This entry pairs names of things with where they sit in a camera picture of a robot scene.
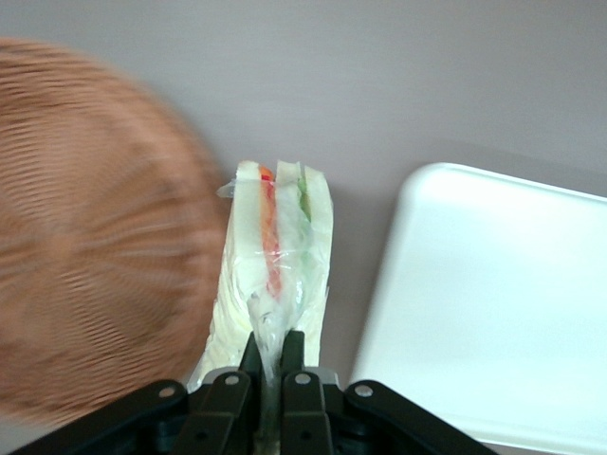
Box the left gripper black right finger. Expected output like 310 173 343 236
282 330 497 455

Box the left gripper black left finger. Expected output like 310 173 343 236
13 330 263 455

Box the plastic-wrapped triangle sandwich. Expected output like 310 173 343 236
187 159 336 394

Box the cream rectangular tray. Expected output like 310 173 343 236
353 162 607 455

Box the empty round wicker basket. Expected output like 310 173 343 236
0 37 229 445

